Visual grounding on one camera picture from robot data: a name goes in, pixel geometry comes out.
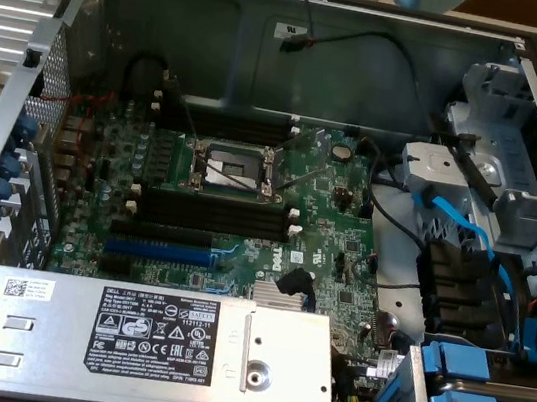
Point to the black RAM slot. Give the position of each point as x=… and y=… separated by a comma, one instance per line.
x=215, y=216
x=218, y=199
x=214, y=225
x=217, y=207
x=241, y=112
x=240, y=119
x=239, y=127
x=238, y=135

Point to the thin metal locking lever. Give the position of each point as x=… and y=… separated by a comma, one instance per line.
x=191, y=124
x=302, y=181

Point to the CPU socket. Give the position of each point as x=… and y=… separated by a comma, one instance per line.
x=232, y=170

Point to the green Dell motherboard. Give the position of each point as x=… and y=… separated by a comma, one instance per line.
x=335, y=231

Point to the coin cell battery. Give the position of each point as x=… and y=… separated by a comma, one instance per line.
x=341, y=152

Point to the silver chipset heatsink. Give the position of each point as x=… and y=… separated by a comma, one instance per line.
x=267, y=296

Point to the long black expansion slot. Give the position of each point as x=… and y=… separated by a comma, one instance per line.
x=162, y=234

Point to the blue expansion slot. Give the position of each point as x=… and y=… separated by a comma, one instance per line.
x=155, y=251

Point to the short black expansion slot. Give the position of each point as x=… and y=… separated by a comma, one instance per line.
x=115, y=265

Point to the silver disk bay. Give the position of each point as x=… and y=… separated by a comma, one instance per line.
x=436, y=163

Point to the grey metal PC case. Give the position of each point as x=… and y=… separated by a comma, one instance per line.
x=174, y=20

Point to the silver ethernet port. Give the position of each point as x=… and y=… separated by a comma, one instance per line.
x=77, y=124

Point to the silver USB port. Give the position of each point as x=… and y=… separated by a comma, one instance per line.
x=63, y=178
x=65, y=161

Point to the silver rear port block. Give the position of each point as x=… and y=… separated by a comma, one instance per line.
x=69, y=142

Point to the blue drive caddy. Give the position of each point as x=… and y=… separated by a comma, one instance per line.
x=410, y=384

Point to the silver power supply unit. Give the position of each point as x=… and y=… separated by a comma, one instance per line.
x=52, y=330

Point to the grey drive cage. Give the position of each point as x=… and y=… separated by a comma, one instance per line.
x=497, y=93

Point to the grey plastic bracket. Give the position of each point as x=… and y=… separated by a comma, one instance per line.
x=529, y=215

